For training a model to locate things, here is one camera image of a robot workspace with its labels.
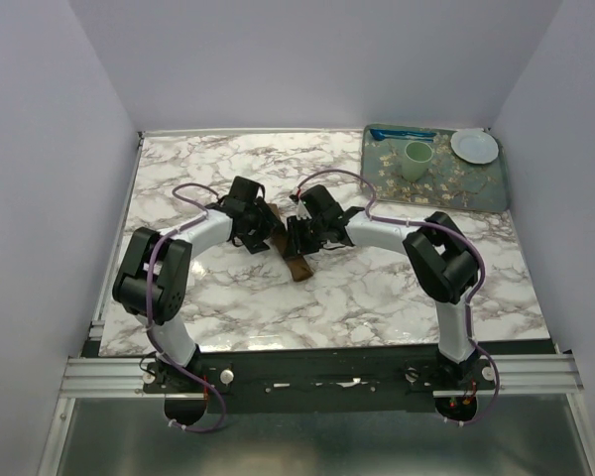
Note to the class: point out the small white plate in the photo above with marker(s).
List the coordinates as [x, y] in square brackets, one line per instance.
[474, 146]

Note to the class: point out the aluminium extrusion frame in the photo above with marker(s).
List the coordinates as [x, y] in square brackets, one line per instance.
[121, 378]

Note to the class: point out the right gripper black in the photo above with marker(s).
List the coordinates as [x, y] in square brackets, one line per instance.
[295, 244]

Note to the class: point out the floral blue serving tray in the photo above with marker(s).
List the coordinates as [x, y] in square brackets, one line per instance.
[449, 182]

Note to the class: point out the blue plastic utensil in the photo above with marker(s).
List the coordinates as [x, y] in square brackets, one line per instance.
[383, 134]

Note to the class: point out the black mounting base rail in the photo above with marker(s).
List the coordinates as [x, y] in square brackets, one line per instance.
[333, 380]

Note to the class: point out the brown cloth napkin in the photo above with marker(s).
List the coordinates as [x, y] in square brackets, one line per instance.
[299, 269]

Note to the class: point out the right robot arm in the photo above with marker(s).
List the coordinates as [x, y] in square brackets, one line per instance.
[446, 267]

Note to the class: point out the light green cup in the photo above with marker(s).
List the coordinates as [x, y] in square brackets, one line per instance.
[417, 158]

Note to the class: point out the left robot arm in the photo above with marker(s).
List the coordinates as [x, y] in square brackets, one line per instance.
[152, 279]

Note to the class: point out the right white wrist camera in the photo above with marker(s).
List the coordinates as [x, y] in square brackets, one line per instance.
[302, 212]

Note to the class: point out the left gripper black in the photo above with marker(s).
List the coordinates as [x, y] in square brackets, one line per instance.
[270, 221]

